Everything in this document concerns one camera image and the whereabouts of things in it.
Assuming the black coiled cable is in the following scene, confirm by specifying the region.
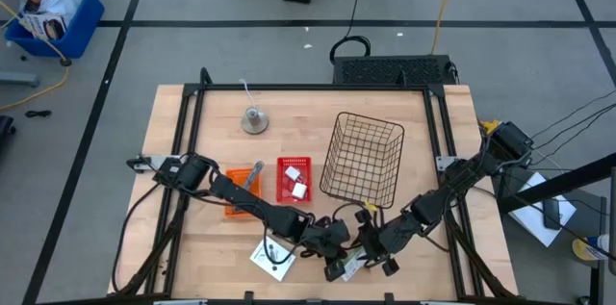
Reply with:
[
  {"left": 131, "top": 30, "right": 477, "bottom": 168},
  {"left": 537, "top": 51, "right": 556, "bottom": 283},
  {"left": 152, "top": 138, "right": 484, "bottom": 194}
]
[{"left": 328, "top": 0, "right": 372, "bottom": 65}]

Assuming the black wire basket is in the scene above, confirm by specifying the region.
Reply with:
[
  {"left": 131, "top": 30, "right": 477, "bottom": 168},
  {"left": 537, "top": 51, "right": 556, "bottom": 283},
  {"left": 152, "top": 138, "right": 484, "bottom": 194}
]
[{"left": 319, "top": 111, "right": 406, "bottom": 210}]

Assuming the teal black braided cable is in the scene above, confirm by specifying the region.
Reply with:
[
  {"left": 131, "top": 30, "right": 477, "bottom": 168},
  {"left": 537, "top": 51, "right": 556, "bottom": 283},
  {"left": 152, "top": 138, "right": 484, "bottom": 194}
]
[{"left": 232, "top": 160, "right": 266, "bottom": 216}]

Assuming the black metal beam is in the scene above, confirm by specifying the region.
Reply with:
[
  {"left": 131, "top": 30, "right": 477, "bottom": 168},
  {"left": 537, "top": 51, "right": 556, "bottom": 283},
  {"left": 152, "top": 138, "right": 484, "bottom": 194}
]
[{"left": 499, "top": 152, "right": 616, "bottom": 215}]

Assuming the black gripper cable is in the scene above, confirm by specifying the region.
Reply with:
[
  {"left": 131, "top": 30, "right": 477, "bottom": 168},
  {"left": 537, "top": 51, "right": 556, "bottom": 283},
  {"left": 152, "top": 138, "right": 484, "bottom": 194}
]
[
  {"left": 330, "top": 200, "right": 368, "bottom": 223},
  {"left": 261, "top": 225, "right": 312, "bottom": 267}
]

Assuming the orange plastic basket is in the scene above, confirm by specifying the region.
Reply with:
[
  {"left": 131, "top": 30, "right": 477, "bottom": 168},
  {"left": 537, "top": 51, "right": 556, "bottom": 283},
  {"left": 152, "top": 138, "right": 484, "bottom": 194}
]
[{"left": 223, "top": 166, "right": 264, "bottom": 219}]

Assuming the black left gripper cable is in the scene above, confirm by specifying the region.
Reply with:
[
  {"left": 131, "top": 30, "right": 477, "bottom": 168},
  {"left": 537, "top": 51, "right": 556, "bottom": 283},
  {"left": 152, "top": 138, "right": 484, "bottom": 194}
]
[{"left": 261, "top": 225, "right": 312, "bottom": 267}]

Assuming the thin white cable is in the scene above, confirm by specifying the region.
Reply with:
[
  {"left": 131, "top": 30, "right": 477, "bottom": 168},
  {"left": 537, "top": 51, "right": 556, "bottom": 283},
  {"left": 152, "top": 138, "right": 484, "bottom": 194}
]
[{"left": 238, "top": 78, "right": 256, "bottom": 110}]

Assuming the black power cable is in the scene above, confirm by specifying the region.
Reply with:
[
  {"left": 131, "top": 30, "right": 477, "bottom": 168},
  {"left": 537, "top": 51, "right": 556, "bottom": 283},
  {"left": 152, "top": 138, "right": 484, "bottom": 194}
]
[
  {"left": 532, "top": 104, "right": 616, "bottom": 151},
  {"left": 528, "top": 89, "right": 616, "bottom": 141}
]

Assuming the black perforated computer case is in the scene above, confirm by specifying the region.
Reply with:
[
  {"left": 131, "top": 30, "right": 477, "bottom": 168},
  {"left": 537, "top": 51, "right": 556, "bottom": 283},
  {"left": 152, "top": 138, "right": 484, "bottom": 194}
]
[{"left": 331, "top": 54, "right": 457, "bottom": 87}]

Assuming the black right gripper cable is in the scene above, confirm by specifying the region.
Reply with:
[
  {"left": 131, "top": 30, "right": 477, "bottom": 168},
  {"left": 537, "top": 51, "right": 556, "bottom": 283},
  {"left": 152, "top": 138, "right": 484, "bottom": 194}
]
[{"left": 330, "top": 200, "right": 368, "bottom": 223}]

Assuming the red plastic basket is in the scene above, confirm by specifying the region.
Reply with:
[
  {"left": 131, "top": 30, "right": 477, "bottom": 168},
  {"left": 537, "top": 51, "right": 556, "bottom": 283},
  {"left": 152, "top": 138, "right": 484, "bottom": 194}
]
[{"left": 275, "top": 156, "right": 314, "bottom": 205}]

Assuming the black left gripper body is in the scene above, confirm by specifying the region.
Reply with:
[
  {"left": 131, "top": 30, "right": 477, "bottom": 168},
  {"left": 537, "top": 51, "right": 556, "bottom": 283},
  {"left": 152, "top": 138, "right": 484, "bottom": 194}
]
[{"left": 300, "top": 219, "right": 351, "bottom": 283}]

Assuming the yellow white blue bottle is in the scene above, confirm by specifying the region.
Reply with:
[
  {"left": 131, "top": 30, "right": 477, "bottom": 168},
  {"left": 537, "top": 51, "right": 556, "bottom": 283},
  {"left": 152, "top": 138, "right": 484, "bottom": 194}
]
[{"left": 571, "top": 234, "right": 616, "bottom": 263}]

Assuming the black phone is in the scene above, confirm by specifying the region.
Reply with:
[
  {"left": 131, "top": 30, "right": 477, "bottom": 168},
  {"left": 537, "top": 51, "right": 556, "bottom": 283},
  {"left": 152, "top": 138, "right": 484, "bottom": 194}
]
[{"left": 542, "top": 197, "right": 562, "bottom": 231}]

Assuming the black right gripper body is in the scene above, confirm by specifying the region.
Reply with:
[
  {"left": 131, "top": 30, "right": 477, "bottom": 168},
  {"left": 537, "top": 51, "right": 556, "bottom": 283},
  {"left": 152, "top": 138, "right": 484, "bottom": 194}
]
[{"left": 355, "top": 208, "right": 401, "bottom": 278}]

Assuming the yellow extension cable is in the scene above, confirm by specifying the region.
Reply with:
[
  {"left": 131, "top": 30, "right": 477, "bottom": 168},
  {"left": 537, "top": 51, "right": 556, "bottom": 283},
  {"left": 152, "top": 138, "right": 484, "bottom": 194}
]
[
  {"left": 0, "top": 0, "right": 72, "bottom": 112},
  {"left": 429, "top": 0, "right": 465, "bottom": 55}
]

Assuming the grey metal table foot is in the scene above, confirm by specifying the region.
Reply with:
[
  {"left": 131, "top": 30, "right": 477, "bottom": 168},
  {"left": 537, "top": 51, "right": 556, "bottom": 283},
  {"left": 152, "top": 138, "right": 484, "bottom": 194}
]
[{"left": 0, "top": 70, "right": 41, "bottom": 89}]

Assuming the black arm base cable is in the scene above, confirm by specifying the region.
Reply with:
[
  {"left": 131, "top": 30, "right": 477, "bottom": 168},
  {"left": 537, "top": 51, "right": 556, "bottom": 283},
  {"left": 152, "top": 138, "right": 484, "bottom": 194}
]
[{"left": 110, "top": 182, "right": 165, "bottom": 295}]

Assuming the white green Acer box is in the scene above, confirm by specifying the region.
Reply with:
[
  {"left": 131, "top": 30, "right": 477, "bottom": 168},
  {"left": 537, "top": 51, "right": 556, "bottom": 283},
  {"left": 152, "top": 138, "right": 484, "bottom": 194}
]
[
  {"left": 248, "top": 237, "right": 297, "bottom": 284},
  {"left": 340, "top": 245, "right": 369, "bottom": 283}
]

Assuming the white flat board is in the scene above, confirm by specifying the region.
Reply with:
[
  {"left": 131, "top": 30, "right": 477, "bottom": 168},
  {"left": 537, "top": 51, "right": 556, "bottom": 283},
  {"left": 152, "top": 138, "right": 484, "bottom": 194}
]
[{"left": 507, "top": 171, "right": 578, "bottom": 248}]

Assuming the blue plastic bin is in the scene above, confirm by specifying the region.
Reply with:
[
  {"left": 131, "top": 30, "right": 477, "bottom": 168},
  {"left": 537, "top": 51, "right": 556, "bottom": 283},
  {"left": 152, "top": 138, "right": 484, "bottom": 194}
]
[{"left": 4, "top": 0, "right": 106, "bottom": 60}]

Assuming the black metal table frame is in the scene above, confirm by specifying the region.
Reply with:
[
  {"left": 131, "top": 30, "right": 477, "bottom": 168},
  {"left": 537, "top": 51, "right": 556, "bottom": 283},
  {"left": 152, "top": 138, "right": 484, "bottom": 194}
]
[{"left": 108, "top": 66, "right": 519, "bottom": 299}]

